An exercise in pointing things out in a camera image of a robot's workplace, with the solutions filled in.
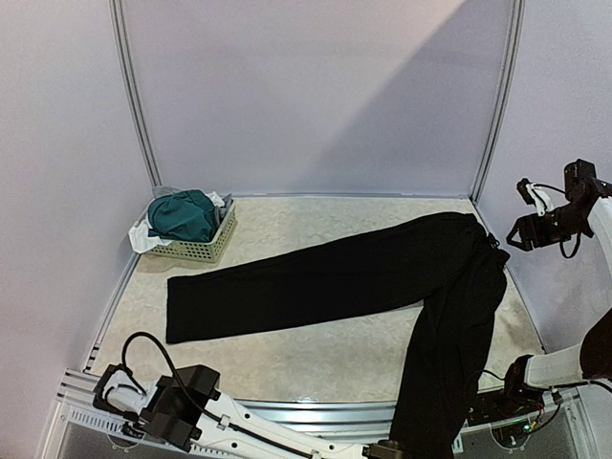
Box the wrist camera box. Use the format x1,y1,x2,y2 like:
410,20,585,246
92,364,155,422
516,178,555,216

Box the aluminium corner post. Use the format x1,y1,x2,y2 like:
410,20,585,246
109,0,163,186
470,0,526,208

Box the white garment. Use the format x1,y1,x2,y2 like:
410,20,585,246
128,191,233,253

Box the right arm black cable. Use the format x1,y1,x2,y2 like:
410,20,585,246
530,181,584,260

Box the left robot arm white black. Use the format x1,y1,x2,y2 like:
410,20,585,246
103,367,407,458

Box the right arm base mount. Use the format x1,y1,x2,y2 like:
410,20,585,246
466,355,563,447

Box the cream perforated plastic basket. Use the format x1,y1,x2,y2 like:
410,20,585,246
145,204,237,264

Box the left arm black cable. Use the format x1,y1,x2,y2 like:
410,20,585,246
120,332,202,407

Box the teal green garment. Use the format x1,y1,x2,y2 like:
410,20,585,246
147,189,217,243

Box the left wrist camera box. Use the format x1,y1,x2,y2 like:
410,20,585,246
92,364,155,422

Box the aluminium front rail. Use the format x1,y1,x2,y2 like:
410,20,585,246
47,368,596,458

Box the left aluminium corner post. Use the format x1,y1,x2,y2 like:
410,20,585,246
109,0,163,186

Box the black trousers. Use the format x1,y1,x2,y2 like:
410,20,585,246
165,212,509,458

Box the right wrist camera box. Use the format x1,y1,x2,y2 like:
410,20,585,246
516,178,555,216

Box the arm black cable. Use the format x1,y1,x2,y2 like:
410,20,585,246
530,181,584,260
120,332,202,407

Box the right aluminium corner post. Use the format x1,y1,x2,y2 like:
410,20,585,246
470,0,526,208

